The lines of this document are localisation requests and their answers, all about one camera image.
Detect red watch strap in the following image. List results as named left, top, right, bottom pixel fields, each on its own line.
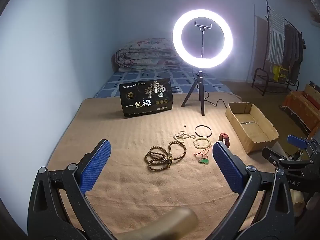
left=218, top=133, right=232, bottom=147

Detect black bangle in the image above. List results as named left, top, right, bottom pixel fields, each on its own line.
left=195, top=125, right=213, bottom=137

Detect orange cloth covered chest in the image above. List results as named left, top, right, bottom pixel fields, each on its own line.
left=281, top=90, right=320, bottom=133

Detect brown wooden bead necklace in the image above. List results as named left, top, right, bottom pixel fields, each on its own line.
left=144, top=141, right=187, bottom=172

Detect black power cable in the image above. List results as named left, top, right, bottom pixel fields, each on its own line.
left=191, top=65, right=229, bottom=108

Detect person's left hand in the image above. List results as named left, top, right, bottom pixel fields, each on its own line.
left=120, top=207, right=199, bottom=240

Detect tan carton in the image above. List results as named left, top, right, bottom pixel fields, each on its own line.
left=302, top=81, right=320, bottom=105

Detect cardboard box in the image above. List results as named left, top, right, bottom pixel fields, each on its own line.
left=225, top=102, right=280, bottom=154

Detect person's right hand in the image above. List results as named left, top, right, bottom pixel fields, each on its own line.
left=289, top=187, right=320, bottom=217

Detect black snack bag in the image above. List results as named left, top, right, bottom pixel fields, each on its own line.
left=119, top=78, right=173, bottom=117

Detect striped white towel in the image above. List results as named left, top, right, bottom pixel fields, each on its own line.
left=266, top=7, right=285, bottom=64

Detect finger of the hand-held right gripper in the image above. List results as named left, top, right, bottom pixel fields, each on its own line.
left=287, top=134, right=308, bottom=150
left=262, top=147, right=290, bottom=168

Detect cream bead bracelet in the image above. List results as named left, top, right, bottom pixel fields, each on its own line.
left=193, top=137, right=213, bottom=149

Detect white bead necklace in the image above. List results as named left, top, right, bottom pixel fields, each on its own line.
left=173, top=130, right=197, bottom=145

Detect white ring light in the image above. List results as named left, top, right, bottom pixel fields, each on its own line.
left=172, top=9, right=233, bottom=69

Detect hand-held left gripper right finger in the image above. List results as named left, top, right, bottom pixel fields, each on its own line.
left=212, top=141, right=305, bottom=238

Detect phone clamp on pole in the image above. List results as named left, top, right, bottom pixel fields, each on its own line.
left=194, top=20, right=213, bottom=58

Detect black clothes rack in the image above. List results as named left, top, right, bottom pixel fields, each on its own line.
left=265, top=0, right=307, bottom=92

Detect green pendant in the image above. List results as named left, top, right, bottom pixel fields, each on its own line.
left=194, top=148, right=210, bottom=165

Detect folded floral quilt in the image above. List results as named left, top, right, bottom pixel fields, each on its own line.
left=111, top=38, right=187, bottom=73

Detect blue patterned bed sheet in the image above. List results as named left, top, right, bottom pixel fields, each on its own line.
left=93, top=64, right=242, bottom=99

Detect yellow box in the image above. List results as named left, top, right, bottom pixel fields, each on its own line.
left=272, top=65, right=289, bottom=82

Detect brown board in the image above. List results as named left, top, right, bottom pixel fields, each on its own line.
left=252, top=4, right=269, bottom=80

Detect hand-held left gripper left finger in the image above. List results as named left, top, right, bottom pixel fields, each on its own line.
left=27, top=139, right=112, bottom=238

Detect black tripod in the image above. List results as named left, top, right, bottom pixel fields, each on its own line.
left=181, top=69, right=207, bottom=117

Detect dark hanging clothes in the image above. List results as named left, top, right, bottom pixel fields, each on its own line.
left=282, top=24, right=307, bottom=80

